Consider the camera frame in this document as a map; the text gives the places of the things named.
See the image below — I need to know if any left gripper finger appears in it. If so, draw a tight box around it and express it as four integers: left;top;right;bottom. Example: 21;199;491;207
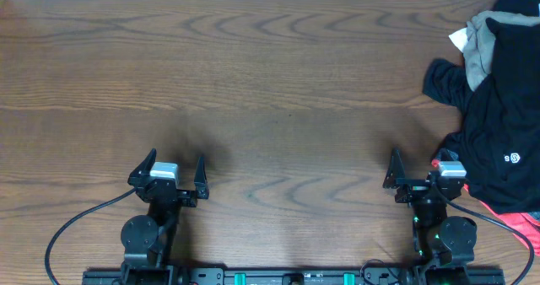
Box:
127;148;157;186
194;157;209;199

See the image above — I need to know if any black logo shirt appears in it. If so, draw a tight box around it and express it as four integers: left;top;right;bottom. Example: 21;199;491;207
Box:
423;18;539;214

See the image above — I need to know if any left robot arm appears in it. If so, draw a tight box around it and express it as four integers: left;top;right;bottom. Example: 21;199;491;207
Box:
119;149;209;284

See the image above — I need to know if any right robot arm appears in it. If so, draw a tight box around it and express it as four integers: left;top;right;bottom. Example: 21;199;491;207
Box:
382;148;477;284

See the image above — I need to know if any red grey garment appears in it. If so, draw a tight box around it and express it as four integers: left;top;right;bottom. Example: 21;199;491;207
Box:
430;158;540;256

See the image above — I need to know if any grey beige garment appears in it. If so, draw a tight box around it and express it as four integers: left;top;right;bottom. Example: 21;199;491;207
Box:
462;11;539;91

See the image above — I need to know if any white paper piece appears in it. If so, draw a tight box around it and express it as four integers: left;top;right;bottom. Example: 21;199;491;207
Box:
448;28;468;52

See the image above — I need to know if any black mounting rail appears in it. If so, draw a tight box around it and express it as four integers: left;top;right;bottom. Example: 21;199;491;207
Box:
82;266;505;285

